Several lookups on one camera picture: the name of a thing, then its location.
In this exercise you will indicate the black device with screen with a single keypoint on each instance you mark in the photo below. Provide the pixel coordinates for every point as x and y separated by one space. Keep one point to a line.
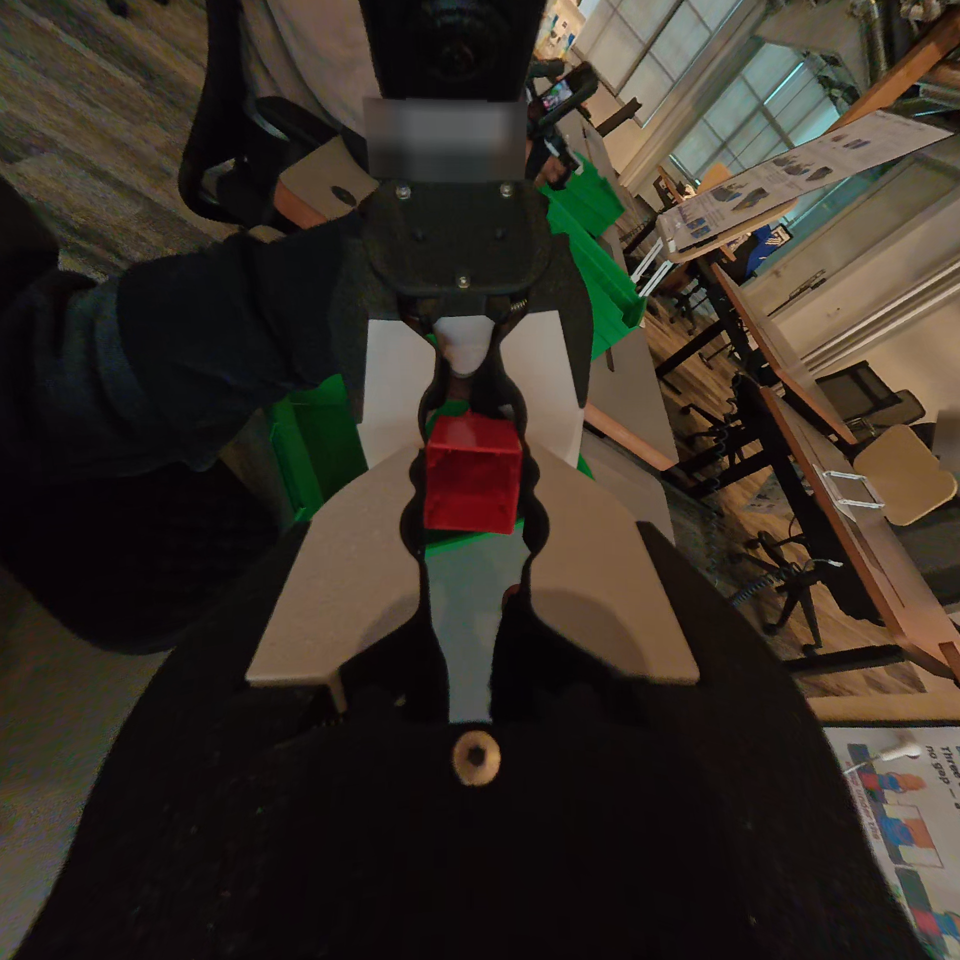
559 97

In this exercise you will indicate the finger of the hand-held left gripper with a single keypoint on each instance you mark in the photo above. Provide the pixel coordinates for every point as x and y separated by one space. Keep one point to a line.
551 382
390 382

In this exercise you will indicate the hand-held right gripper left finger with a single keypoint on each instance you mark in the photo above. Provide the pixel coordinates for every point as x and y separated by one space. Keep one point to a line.
345 592

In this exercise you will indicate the person's right hand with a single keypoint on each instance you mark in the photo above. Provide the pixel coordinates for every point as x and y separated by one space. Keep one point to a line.
511 594

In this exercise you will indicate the red block tower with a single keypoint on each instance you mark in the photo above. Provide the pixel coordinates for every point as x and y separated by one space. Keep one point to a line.
469 480

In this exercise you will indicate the black round pad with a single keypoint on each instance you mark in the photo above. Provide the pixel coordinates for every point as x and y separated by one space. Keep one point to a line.
135 570

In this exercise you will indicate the person's left forearm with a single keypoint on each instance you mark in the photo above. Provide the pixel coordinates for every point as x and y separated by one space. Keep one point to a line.
187 337

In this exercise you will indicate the beige chair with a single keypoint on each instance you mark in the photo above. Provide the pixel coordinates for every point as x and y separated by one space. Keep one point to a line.
907 476

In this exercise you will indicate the wooden desk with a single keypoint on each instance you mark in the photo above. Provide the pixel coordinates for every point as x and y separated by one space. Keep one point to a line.
787 375
862 562

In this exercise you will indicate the instruction poster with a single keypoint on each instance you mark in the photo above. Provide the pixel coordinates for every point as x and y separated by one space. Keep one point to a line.
787 176
907 847

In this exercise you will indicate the green plastic bin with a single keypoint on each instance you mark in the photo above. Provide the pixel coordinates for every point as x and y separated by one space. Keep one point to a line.
607 300
592 195
315 450

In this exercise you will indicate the black office chair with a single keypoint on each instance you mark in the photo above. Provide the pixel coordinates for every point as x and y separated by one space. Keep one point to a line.
795 592
217 150

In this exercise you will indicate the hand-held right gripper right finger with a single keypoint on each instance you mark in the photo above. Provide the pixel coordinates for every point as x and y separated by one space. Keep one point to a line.
615 600

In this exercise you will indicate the white sheet stand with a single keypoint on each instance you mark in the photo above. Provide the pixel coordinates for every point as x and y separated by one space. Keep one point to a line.
851 491

